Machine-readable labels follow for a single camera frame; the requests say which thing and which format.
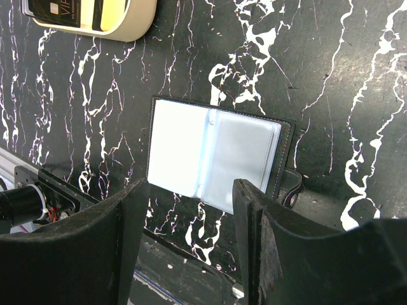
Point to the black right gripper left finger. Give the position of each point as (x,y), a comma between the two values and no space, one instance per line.
(86,258)

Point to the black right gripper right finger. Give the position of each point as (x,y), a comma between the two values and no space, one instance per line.
(286,258)

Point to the black blue card holder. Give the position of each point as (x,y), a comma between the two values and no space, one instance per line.
(199,150)

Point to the stack of credit cards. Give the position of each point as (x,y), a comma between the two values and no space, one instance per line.
(60,12)

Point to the beige oval plastic tray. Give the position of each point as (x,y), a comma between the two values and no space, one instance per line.
(123,21)

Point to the black striped card in tray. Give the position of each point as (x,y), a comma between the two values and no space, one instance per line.
(97,14)

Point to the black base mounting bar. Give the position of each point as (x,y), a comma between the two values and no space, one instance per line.
(32,198)

